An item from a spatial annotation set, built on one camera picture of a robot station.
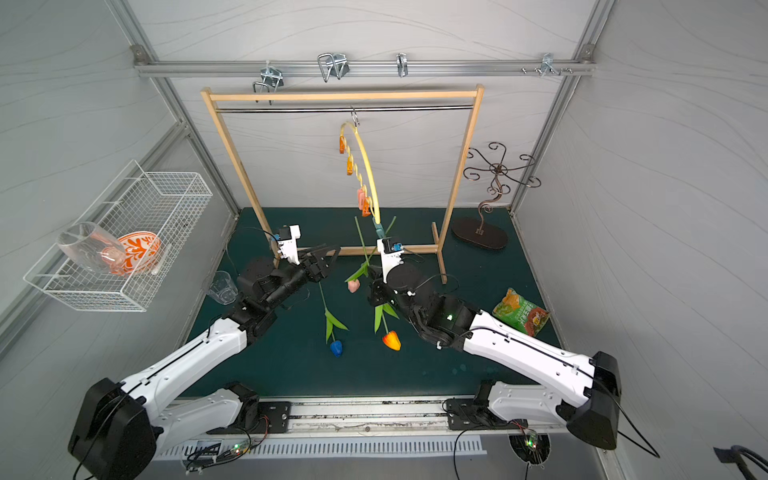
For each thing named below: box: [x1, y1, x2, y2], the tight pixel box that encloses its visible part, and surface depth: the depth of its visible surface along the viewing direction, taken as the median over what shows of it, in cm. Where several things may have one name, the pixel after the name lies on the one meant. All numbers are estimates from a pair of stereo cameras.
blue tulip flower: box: [318, 281, 349, 358], surface depth 88 cm
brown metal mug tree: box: [451, 141, 541, 250], surface depth 110 cm
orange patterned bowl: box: [102, 231, 163, 276], surface depth 67 cm
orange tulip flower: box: [374, 303, 402, 351], surface depth 67 cm
